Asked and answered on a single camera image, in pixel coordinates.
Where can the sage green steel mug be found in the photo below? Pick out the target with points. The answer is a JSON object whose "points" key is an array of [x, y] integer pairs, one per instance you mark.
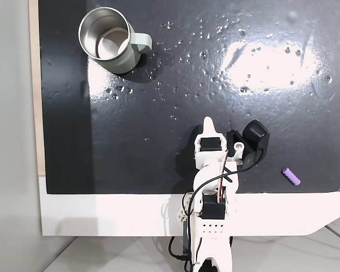
{"points": [[116, 62]]}

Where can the purple ribbed pen grip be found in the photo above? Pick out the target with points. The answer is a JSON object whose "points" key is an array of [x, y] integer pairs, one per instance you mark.
{"points": [[291, 176]]}

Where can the black table mat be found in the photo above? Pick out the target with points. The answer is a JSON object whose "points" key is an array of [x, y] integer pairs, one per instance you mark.
{"points": [[130, 141]]}

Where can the black oval camera box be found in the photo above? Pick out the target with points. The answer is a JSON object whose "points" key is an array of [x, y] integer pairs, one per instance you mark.
{"points": [[255, 133]]}

